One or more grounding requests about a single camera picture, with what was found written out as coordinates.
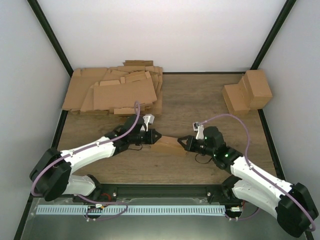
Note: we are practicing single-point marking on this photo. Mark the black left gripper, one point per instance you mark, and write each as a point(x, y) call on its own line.
point(151, 140)

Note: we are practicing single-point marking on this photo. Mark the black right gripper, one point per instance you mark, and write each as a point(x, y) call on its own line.
point(190, 146)

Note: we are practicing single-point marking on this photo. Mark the brown cardboard box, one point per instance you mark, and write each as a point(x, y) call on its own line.
point(168, 145)

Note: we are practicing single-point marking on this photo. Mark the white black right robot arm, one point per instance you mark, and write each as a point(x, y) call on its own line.
point(290, 204)

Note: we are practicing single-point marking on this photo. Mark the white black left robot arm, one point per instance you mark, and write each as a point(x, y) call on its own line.
point(53, 176)

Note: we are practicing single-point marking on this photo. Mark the low folded cardboard box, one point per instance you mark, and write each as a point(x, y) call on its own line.
point(234, 100)

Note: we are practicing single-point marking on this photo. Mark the tall folded cardboard box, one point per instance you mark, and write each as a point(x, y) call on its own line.
point(255, 89)

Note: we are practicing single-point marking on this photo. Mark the stack of flat cardboard blanks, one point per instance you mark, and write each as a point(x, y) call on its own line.
point(114, 90)

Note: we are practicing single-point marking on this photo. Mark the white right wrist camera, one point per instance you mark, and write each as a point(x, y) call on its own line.
point(198, 128)

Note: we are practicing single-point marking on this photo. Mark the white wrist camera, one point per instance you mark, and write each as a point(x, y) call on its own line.
point(148, 120)
point(198, 128)

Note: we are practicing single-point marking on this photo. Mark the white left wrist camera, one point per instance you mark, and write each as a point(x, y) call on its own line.
point(148, 120)

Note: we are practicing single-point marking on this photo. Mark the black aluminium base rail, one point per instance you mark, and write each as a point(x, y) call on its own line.
point(211, 193)

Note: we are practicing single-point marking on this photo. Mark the light blue slotted cable duct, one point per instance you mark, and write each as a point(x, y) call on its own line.
point(133, 210)

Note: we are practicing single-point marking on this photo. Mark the black right frame post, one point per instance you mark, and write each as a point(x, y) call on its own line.
point(276, 27)

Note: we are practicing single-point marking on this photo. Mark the black frame post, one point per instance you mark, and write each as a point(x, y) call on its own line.
point(276, 27)
point(43, 21)

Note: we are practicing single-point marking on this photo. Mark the black left frame post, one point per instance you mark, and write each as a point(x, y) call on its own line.
point(43, 21)

